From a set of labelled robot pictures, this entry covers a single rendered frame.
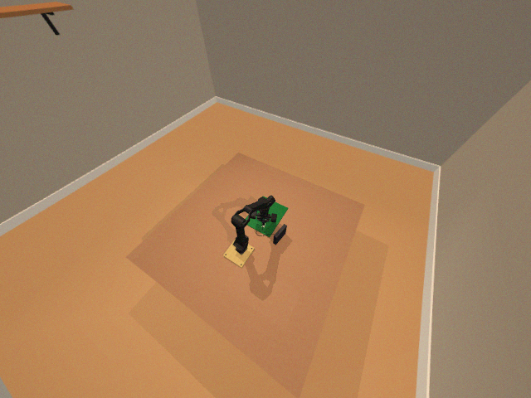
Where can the green circuit board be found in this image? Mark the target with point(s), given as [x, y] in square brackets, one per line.
[269, 227]

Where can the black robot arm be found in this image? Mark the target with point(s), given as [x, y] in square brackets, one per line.
[263, 206]

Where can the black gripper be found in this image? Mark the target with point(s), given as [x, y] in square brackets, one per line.
[266, 216]

